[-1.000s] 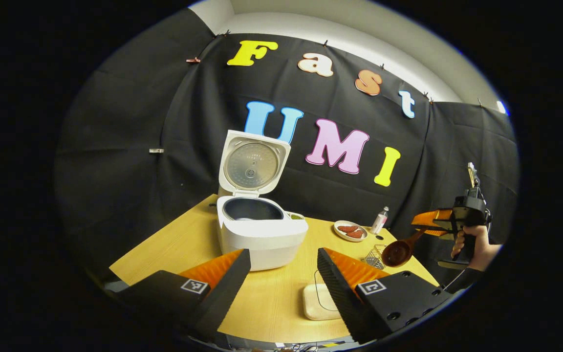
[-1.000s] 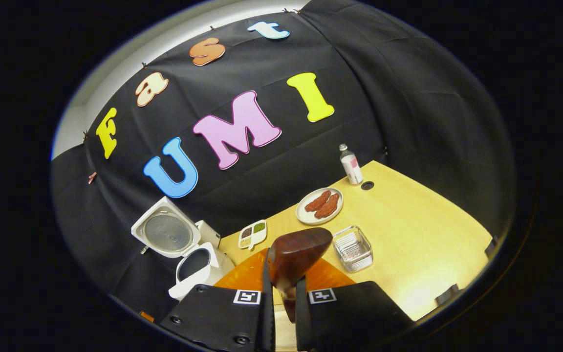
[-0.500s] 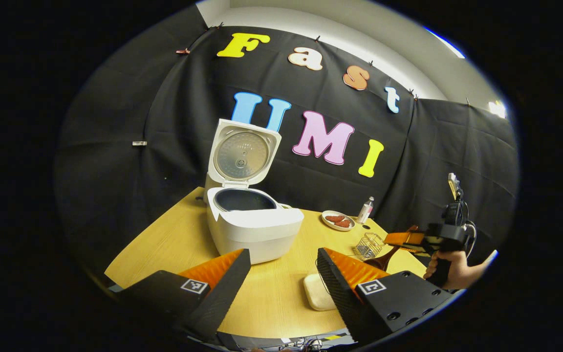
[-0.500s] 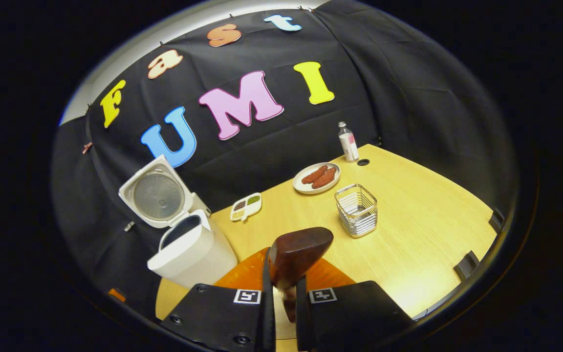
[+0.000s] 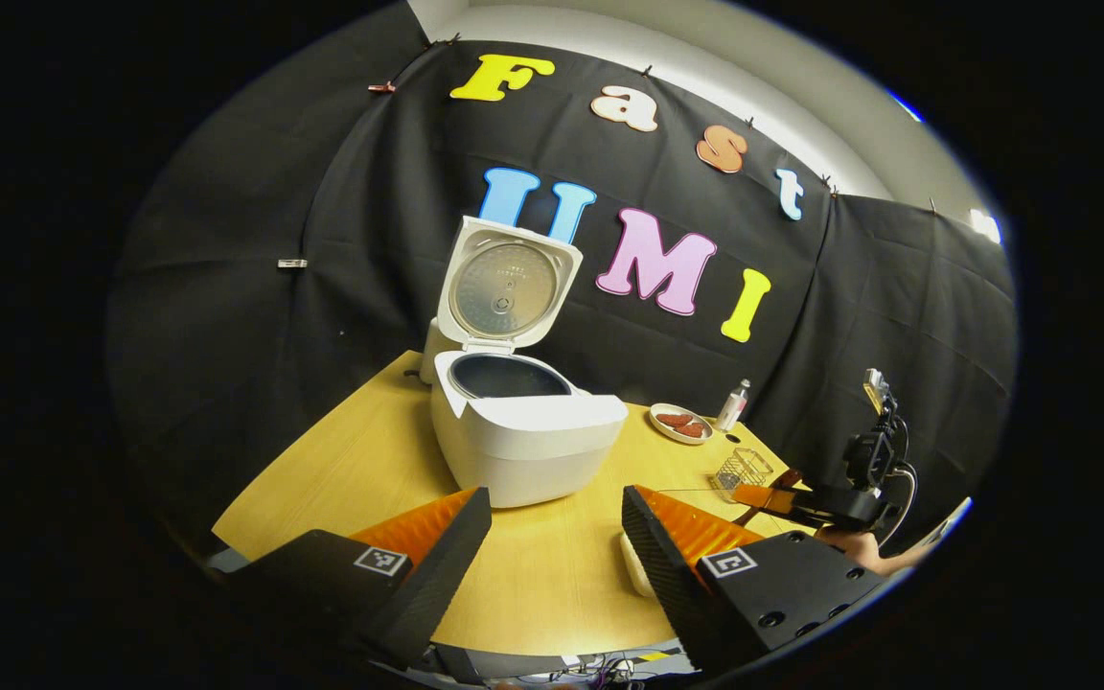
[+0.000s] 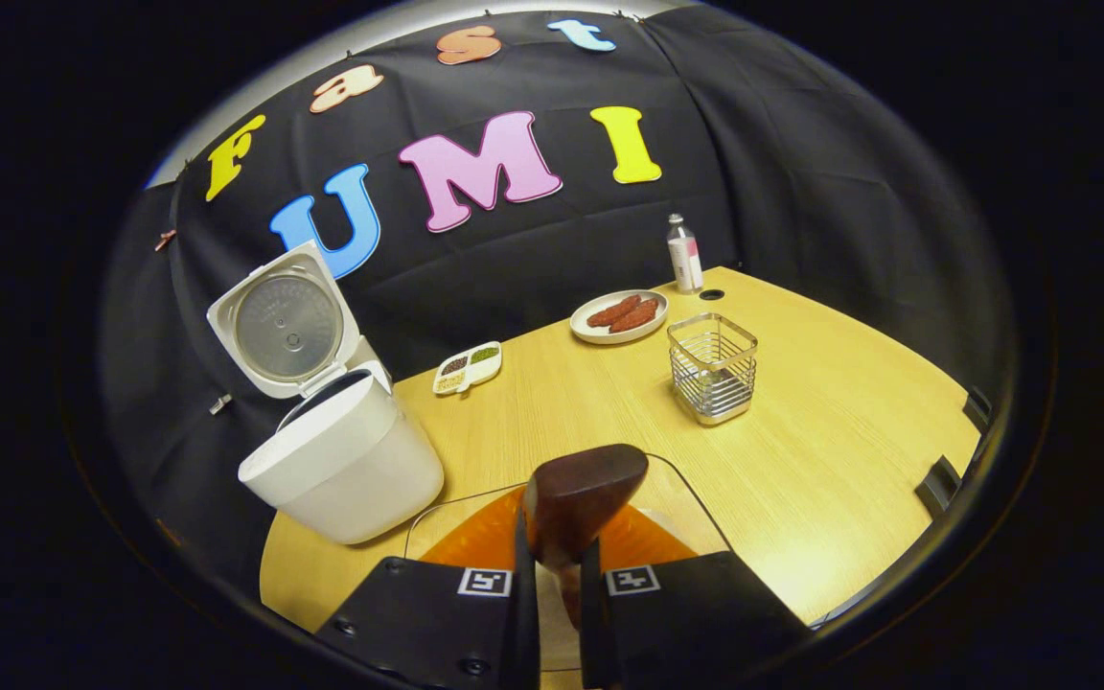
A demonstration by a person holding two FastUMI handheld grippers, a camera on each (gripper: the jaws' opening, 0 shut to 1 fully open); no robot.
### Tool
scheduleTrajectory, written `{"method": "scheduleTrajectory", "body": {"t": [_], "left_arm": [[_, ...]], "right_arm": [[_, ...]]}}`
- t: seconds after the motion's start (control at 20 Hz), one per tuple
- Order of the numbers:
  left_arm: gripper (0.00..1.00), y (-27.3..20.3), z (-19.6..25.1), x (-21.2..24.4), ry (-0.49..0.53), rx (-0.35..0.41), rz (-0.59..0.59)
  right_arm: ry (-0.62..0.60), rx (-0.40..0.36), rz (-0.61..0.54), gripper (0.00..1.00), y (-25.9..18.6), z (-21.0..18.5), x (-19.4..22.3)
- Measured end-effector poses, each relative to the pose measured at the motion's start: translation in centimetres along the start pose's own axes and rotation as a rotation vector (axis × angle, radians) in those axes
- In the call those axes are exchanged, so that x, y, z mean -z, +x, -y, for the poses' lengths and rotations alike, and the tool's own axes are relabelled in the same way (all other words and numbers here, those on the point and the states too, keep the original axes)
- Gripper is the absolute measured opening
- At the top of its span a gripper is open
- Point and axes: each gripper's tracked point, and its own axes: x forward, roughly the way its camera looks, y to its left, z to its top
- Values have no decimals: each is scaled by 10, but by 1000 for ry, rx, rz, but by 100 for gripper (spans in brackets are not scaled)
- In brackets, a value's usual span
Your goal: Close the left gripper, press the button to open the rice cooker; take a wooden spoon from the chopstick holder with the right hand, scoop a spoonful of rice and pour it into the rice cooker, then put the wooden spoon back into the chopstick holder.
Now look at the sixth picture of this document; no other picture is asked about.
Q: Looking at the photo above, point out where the black backdrop cloth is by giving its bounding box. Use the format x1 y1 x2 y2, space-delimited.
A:
97 5 1018 595

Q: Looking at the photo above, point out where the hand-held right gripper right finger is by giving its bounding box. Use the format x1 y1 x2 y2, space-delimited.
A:
578 503 813 690

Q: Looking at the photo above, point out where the small clear bottle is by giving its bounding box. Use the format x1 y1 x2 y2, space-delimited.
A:
666 213 704 294

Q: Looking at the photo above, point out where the white oval plate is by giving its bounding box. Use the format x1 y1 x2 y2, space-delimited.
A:
569 289 670 346

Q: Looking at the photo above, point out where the clear tray of rice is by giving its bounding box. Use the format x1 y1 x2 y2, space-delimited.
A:
403 452 733 672

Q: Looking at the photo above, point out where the brown wooden spoon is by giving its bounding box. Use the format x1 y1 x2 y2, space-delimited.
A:
521 443 651 630

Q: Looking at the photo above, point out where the white rice cooker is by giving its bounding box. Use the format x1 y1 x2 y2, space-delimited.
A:
206 241 446 546

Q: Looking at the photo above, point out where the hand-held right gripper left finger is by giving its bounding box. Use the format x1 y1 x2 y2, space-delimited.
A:
317 487 542 690

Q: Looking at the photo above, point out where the metal wire chopstick holder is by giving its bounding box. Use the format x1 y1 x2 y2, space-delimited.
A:
667 312 759 426

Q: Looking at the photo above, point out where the red meat piece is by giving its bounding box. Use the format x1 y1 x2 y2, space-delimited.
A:
586 295 643 329
609 299 660 334

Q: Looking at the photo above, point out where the white divided grain dish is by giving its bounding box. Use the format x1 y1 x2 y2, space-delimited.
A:
432 341 503 397

